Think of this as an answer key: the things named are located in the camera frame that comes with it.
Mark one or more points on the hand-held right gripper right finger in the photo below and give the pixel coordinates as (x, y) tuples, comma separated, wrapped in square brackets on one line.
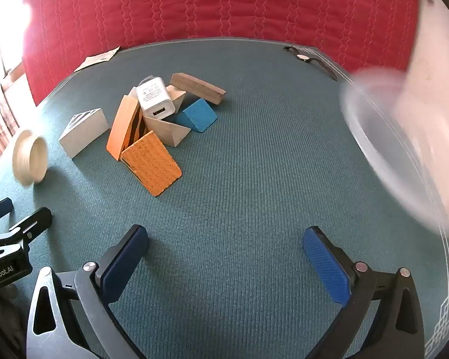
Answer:
[(326, 265)]

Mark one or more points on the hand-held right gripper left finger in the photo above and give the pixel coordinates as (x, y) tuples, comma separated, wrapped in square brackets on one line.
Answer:
[(124, 265)]

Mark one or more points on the cream round cup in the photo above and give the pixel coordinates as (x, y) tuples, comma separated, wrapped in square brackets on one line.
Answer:
[(31, 157)]

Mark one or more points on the orange striped block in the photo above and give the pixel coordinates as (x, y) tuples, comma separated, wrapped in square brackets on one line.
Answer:
[(123, 127), (151, 164)]

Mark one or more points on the clear plastic bowl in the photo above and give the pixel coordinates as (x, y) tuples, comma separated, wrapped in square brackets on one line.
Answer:
[(378, 138)]

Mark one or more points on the natural wood wedge block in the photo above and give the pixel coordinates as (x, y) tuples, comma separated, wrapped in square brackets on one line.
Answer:
[(168, 132)]

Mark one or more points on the blue wedge block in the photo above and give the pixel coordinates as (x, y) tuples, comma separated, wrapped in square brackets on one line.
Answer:
[(198, 116)]

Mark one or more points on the white charger plug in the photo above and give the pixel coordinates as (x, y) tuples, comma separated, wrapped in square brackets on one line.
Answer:
[(153, 97)]

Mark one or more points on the brown wooden block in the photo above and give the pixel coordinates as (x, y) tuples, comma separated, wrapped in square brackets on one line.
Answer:
[(194, 84)]

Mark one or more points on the teal table mat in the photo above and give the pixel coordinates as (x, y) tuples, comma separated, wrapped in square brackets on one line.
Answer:
[(228, 179)]

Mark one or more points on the bright window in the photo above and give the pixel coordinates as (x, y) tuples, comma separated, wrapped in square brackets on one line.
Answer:
[(7, 37)]

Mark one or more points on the white paper slip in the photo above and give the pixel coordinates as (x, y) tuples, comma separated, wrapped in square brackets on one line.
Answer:
[(97, 58)]

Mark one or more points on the black wristwatch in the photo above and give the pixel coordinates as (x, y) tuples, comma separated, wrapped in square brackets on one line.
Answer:
[(304, 57)]

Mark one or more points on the red quilted blanket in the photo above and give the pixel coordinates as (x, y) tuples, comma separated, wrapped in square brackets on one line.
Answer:
[(209, 3)]

